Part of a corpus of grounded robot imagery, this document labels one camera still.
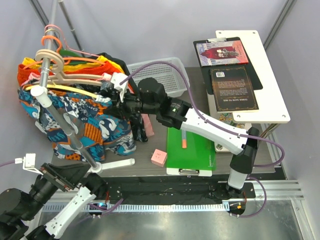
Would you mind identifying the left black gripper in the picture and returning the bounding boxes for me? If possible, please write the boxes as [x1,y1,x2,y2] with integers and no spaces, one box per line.
[21,161,92,219]

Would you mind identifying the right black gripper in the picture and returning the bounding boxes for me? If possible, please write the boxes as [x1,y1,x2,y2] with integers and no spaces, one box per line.
[104,86,159,121]

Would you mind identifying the colourful patterned shorts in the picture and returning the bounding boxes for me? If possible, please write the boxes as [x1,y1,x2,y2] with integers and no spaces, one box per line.
[17,87,137,162]

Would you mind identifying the yellow clothes hanger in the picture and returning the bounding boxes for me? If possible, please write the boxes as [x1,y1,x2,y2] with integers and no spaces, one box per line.
[18,84,98,100]

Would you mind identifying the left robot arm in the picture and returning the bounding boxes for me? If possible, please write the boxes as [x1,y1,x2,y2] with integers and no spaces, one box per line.
[0,163,108,240]

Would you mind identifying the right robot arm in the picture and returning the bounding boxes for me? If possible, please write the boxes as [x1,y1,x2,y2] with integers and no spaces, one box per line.
[110,73,259,198]

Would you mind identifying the dark patterned shorts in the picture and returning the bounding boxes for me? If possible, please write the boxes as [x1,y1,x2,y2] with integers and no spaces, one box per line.
[61,73,155,142]

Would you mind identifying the orange knitted shorts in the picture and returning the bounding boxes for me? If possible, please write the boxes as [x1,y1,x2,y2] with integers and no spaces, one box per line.
[17,58,128,88]

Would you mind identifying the beige wooden hanger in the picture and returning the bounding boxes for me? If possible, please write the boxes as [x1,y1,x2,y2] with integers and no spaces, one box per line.
[35,49,103,87]

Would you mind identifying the orange clothes hanger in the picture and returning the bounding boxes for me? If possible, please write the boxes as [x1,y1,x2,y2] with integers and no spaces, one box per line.
[24,35,104,69]

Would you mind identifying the yellow shorts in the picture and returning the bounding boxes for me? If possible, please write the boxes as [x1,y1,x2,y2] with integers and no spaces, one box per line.
[22,55,113,72]

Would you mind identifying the pink clothes hanger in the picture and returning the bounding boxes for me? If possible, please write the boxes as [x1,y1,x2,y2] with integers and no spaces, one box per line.
[44,24,99,58]

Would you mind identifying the black garment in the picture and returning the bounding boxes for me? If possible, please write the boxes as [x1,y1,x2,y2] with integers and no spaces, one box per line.
[96,52,130,76]

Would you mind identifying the white rack base foot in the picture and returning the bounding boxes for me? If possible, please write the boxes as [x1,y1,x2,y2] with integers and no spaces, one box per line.
[87,158,136,175]

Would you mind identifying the white perforated plastic basket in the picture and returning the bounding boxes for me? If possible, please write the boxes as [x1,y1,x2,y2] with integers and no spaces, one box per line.
[127,57,190,98]

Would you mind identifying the pink cube power adapter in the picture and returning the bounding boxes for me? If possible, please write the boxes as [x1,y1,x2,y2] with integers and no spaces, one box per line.
[151,149,168,167]

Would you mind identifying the orange marker pen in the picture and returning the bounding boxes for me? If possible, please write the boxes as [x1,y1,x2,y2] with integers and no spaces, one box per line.
[181,130,187,149]

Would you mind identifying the silver clothes rack pole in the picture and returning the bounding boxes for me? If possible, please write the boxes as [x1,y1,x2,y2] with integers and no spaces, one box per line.
[29,0,101,173]

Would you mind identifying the green clipboard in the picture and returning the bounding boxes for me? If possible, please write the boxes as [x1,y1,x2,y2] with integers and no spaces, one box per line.
[166,128,216,177]

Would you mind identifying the black hardcover book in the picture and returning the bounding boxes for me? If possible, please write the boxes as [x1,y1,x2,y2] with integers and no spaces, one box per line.
[210,66,259,113]

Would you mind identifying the red illustrated book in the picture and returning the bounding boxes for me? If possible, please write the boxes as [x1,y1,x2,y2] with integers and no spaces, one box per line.
[195,39,249,67]

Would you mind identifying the black clipboard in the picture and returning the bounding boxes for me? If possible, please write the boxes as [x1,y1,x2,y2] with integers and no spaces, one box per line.
[193,36,263,95]

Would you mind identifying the white side table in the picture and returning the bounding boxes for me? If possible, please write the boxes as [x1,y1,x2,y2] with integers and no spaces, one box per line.
[206,29,291,153]

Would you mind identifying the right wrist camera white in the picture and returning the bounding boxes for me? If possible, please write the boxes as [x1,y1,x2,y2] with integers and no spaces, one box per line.
[110,72,129,103]

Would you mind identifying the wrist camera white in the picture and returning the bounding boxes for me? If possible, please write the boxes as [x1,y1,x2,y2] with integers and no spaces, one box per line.
[14,153,43,175]
[110,72,129,103]

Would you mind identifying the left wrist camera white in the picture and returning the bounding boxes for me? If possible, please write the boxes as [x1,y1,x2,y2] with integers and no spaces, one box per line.
[14,153,43,175]

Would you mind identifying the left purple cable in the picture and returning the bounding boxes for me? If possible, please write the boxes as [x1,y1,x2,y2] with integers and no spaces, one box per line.
[0,159,126,218]

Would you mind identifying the white cable duct strip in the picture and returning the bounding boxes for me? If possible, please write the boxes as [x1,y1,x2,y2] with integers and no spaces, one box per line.
[42,202,230,213]

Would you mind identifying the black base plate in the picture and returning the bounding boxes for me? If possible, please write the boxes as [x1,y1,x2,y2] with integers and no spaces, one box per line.
[104,175,256,206]

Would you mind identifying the aluminium rail frame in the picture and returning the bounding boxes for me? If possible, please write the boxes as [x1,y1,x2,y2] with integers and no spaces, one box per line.
[34,181,313,240]

